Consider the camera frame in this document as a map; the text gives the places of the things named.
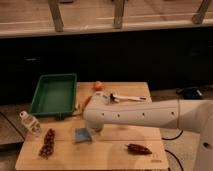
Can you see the blue sponge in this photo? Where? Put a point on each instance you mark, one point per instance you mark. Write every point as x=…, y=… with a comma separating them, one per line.
x=82, y=135

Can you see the dried red chili pepper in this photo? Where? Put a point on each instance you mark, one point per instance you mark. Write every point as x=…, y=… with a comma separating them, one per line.
x=138, y=149

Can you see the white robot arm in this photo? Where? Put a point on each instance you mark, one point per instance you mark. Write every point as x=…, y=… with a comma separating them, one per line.
x=187, y=115

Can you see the wooden table leg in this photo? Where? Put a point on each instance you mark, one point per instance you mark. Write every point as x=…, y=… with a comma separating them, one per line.
x=198, y=17
x=56, y=15
x=118, y=14

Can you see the orange bowl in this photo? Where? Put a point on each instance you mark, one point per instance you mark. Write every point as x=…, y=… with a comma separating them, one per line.
x=85, y=103

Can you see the white handled brush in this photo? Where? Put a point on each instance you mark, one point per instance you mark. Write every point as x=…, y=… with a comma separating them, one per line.
x=116, y=97

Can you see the wooden table leg middle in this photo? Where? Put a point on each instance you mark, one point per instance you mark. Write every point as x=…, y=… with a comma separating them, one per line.
x=118, y=14

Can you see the wooden table leg right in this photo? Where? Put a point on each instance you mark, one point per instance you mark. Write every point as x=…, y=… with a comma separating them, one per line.
x=198, y=17

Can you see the wooden table leg left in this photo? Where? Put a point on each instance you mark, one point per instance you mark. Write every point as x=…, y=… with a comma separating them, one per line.
x=56, y=15

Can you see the blue black device on floor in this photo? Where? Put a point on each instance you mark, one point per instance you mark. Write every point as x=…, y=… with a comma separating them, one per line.
x=190, y=93

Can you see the small orange fruit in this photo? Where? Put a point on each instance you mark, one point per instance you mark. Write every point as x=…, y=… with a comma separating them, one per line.
x=97, y=86

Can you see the brown grape bunch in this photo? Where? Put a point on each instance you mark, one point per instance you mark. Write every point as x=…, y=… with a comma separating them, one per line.
x=48, y=147

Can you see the green plastic tray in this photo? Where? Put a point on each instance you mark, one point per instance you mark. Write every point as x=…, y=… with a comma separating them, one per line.
x=55, y=95

